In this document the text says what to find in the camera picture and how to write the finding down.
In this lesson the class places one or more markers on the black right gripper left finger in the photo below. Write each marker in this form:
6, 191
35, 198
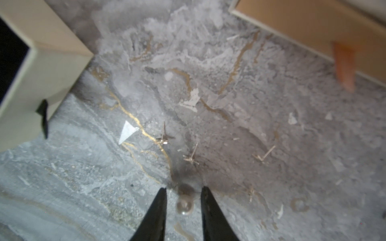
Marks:
152, 227

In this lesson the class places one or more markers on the cream drawer jewelry box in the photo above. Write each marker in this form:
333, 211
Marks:
52, 63

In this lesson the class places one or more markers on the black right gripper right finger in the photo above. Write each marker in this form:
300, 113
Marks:
215, 225

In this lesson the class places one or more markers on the pearl earring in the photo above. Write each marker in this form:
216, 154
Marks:
185, 205

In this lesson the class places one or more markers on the gold stud earring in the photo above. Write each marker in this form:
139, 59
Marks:
165, 138
191, 157
262, 158

